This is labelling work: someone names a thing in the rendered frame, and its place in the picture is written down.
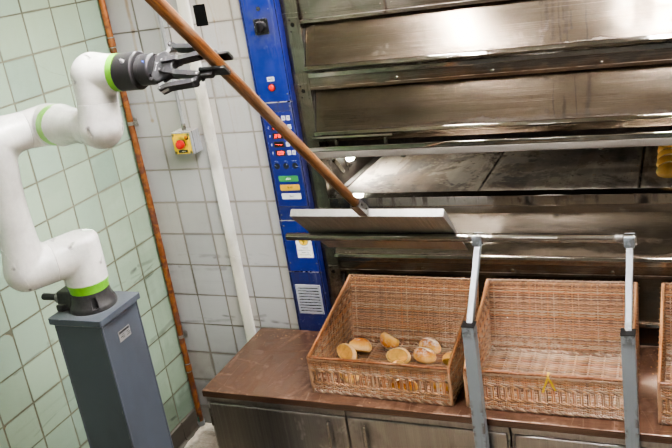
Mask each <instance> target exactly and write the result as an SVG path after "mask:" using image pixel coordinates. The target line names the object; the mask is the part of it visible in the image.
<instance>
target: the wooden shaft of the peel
mask: <svg viewBox="0 0 672 448"><path fill-rule="evenodd" d="M145 1H146V2H147V3H148V4H149V5H150V6H151V7H152V8H153V9H154V10H155V11H156V12H157V13H158V14H159V15H160V16H161V17H162V18H163V19H164V20H165V21H166V22H167V23H168V24H169V25H170V26H171V27H172V28H173V29H174V30H175V31H176V32H177V33H178V34H179V35H180V36H181V37H182V38H183V39H184V40H185V41H186V42H187V43H188V44H189V45H190V46H191V47H192V48H193V49H194V50H195V51H196V52H197V53H198V54H199V55H200V56H201V57H202V58H203V59H204V60H205V61H206V62H207V63H208V64H209V65H210V66H221V65H225V66H226V67H227V68H228V69H229V70H230V71H231V74H230V75H220V76H221V77H222V78H223V79H224V80H225V81H226V82H227V83H228V84H229V85H230V86H231V87H232V88H233V89H235V90H236V91H237V92H238V93H239V94H240V95H241V96H242V97H243V98H244V99H245V100H246V101H247V102H248V103H249V104H250V105H251V106H252V107H253V108H254V109H255V110H256V111H257V112H258V113H259V114H260V115H261V116H262V117H263V118H264V119H265V120H266V121H267V122H268V123H269V124H270V125H271V126H272V127H273V128H274V129H275V130H276V131H277V132H278V133H279V134H280V135H281V136H282V137H283V138H284V139H285V140H286V141H287V142H288V143H289V144H290V145H291V146H292V147H293V148H294V149H295V150H296V151H297V152H298V153H299V154H300V155H301V156H302V157H303V158H304V159H305V160H306V161H307V162H308V163H309V164H310V165H311V166H312V167H313V168H314V169H315V170H316V171H317V172H318V173H319V174H320V175H321V176H322V177H323V178H324V179H325V180H326V181H327V182H328V183H329V184H330V185H331V186H332V187H333V188H334V189H335V190H336V191H337V192H338V193H339V194H340V195H341V196H342V197H343V198H344V199H345V200H346V201H347V202H348V203H349V204H350V205H351V206H357V205H358V204H359V200H358V199H357V198H356V196H355V195H354V194H353V193H352V192H351V191H350V190H349V189H348V188H347V187H346V186H345V185H344V184H343V183H342V182H341V181H340V180H339V179H338V178H337V177H336V176H335V175H334V174H333V173H332V172H331V171H330V170H329V169H328V168H327V167H326V166H325V164H324V163H323V162H322V161H321V160H320V159H319V158H318V157H317V156H316V155H315V154H314V153H313V152H312V151H311V150H310V149H309V148H308V147H307V146H306V145H305V144H304V143H303V142H302V141H301V140H300V139H299V138H298V137H297V136H296V135H295V133H294V132H293V131H292V130H291V129H290V128H289V127H288V126H287V125H286V124H285V123H284V122H283V121H282V120H281V119H280V118H279V117H278V116H277V115H276V114H275V113H274V112H273V111H272V110H271V109H270V108H269V107H268V106H267V105H266V104H265V103H264V101H263V100H262V99H261V98H260V97H259V96H258V95H257V94H256V93H255V92H254V91H253V90H252V89H251V88H250V87H249V86H248V85H247V84H246V83H245V82H244V81H243V80H242V79H241V78H240V77H239V76H238V75H237V74H236V73H235V72H234V70H233V69H232V68H231V67H230V66H229V65H228V64H227V63H226V62H225V61H224V60H223V59H222V58H221V57H220V56H219V55H218V54H217V53H216V52H215V51H214V50H213V49H212V48H211V47H210V46H209V45H208V44H207V43H206V42H205V41H204V40H203V38H202V37H201V36H200V35H199V34H198V33H197V32H196V31H195V30H194V29H193V28H192V27H191V26H190V25H189V24H188V23H187V22H186V21H185V20H184V19H183V18H182V17H181V16H180V15H179V14H178V13H177V12H176V11H175V10H174V9H173V8H172V6H171V5H170V4H169V3H168V2H167V1H166V0H145Z"/></svg>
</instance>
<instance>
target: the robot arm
mask: <svg viewBox="0 0 672 448"><path fill-rule="evenodd" d="M168 46H169V47H168V48H167V50H166V51H163V52H161V53H159V54H157V53H148V54H144V53H143V52H141V51H132V52H122V53H110V54H107V53H99V52H87V53H84V54H82V55H80V56H78V57H77V58H76V59H75V60H74V62H73V64H72V66H71V69H70V78H71V82H72V85H73V90H74V94H75V98H76V103H77V108H74V107H71V106H68V105H66V104H53V103H45V104H40V105H37V106H34V107H32V108H29V109H26V110H23V111H20V112H16V113H12V114H7V115H3V116H0V252H1V259H2V267H3V275H4V279H5V281H6V282H7V284H8V285H9V286H10V287H11V288H13V289H14V290H17V291H20V292H32V291H35V290H37V289H40V288H43V287H46V286H48V285H51V284H54V283H56V282H59V281H62V280H65V283H66V286H65V287H63V288H62V289H60V290H59V291H57V292H56V293H55V294H54V293H43V294H42V295H41V298H42V300H55V302H56V303H58V305H57V306H56V308H57V311H58V312H63V311H66V310H70V312H71V314H72V315H75V316H89V315H94V314H97V313H100V312H103V311H105V310H107V309H109V308H111V307H112V306H114V305H115V304H116V303H117V301H118V297H117V294H116V293H115V292H114V291H113V290H112V289H111V287H110V284H109V280H108V277H109V275H108V271H107V267H106V263H105V259H104V255H103V251H102V247H101V244H100V240H99V237H98V234H97V233H96V232H95V231H94V230H92V229H77V230H73V231H70V232H67V233H64V234H62V235H59V236H57V237H54V238H52V239H49V240H46V241H44V242H40V241H39V238H38V236H37V233H36V230H35V227H34V224H33V222H32V218H31V215H30V212H29V209H28V205H27V201H26V198H25V194H24V189H23V185H22V181H21V176H20V170H19V165H18V158H19V155H20V154H21V153H22V152H24V151H26V150H29V149H33V148H39V147H45V146H68V145H71V144H75V143H80V144H86V145H88V146H90V147H93V148H95V149H108V148H111V147H113V146H115V145H116V144H117V143H118V142H119V141H120V139H121V138H122V136H123V132H124V124H123V120H122V115H121V111H120V105H119V98H118V92H120V91H133V90H144V89H146V88H147V87H148V86H150V85H159V87H158V90H159V91H160V92H161V93H162V94H163V95H166V94H168V93H170V92H172V91H178V90H184V89H190V88H196V87H199V86H200V81H202V82H204V81H205V79H210V78H214V77H215V76H216V75H230V74H231V71H230V70H229V69H228V68H227V67H226V66H225V65H221V66H208V67H199V68H198V71H195V70H181V69H177V68H178V67H180V66H183V65H184V64H188V63H192V62H196V61H201V60H204V59H203V58H202V57H201V56H200V55H199V54H198V53H197V52H196V51H195V50H194V49H193V48H192V47H191V46H190V45H189V44H188V43H174V42H172V41H169V42H168ZM177 52H178V53H185V54H181V55H170V54H171V53H177ZM199 71H200V72H199ZM171 79H183V80H177V81H171V82H168V81H169V80H171Z"/></svg>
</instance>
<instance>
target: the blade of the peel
mask: <svg viewBox="0 0 672 448"><path fill-rule="evenodd" d="M290 217H291V218H292V219H294V220H295V221H296V222H297V223H299V224H300V225H301V226H302V227H303V228H305V229H306V230H307V231H308V232H310V233H458V232H457V231H456V229H455V227H454V225H453V224H452V222H451V220H450V219H449V217H448V215H447V214H446V212H445V210H444V209H368V216H359V215H358V214H357V213H356V212H354V211H353V210H352V209H291V212H290ZM321 242H322V243H323V244H325V245H326V246H327V247H339V248H395V249H451V250H468V249H467V247H466V246H465V244H464V242H410V241H321Z"/></svg>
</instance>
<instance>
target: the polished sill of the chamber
mask: <svg viewBox="0 0 672 448"><path fill-rule="evenodd" d="M353 194H354V195H355V196H356V198H360V199H361V200H362V201H363V202H364V203H365V204H366V205H367V206H368V207H400V206H493V205H586V204H672V188H618V189H563V190H508V191H453V192H399V193H353ZM329 205H330V207H350V204H349V203H348V202H347V201H346V200H345V199H344V198H343V197H342V196H341V195H340V194H333V195H332V196H331V197H330V198H329Z"/></svg>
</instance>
